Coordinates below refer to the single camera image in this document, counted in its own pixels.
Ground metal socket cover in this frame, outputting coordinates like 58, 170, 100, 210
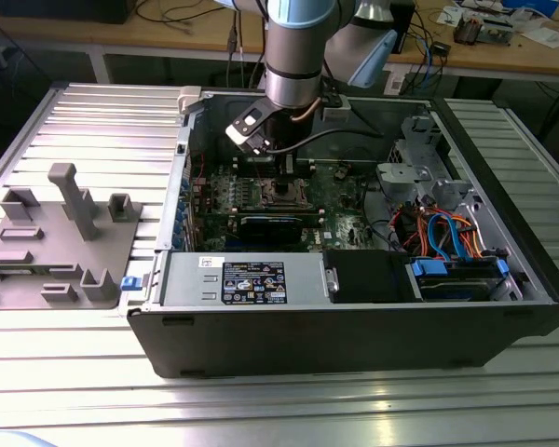
259, 178, 307, 207

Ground black drive bay cover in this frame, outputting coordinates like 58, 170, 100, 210
323, 250, 411, 304

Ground CPU cooler with fins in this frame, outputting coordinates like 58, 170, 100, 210
454, 12, 484, 47

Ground grey wrist-mounted box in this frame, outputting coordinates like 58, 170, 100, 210
320, 90, 354, 123

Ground green motherboard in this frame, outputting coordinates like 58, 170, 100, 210
185, 160, 388, 255

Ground black graphics card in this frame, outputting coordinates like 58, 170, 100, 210
238, 214, 305, 247

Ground white label sheet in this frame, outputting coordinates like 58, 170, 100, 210
385, 69, 405, 96

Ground grey metal drive cage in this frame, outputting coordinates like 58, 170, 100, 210
375, 114, 530, 304

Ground black power supply label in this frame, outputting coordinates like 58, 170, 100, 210
221, 260, 288, 306

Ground black tower box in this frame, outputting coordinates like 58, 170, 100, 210
391, 0, 416, 55

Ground silver power supply unit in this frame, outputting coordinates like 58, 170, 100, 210
160, 251, 332, 308

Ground wooden desk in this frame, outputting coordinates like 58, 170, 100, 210
0, 0, 559, 78

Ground black PC case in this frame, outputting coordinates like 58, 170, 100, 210
126, 86, 559, 381

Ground hard disk in blue carrier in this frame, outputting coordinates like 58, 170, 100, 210
407, 258, 509, 302

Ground green circuit module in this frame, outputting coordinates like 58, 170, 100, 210
482, 16, 516, 47

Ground large black box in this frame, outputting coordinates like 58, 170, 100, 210
0, 0, 131, 24

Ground grey parts rack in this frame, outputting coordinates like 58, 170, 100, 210
0, 162, 143, 311

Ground white paper sheets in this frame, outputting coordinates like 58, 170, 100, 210
521, 25, 559, 48

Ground black camera cable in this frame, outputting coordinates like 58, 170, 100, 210
264, 128, 386, 155

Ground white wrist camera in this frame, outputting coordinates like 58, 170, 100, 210
225, 98, 275, 155

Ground beige plastic bracket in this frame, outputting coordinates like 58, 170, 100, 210
176, 87, 204, 115

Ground blue flat data wire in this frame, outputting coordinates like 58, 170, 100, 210
426, 210, 462, 261

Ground orange wire bundle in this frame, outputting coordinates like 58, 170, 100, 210
400, 211, 488, 260

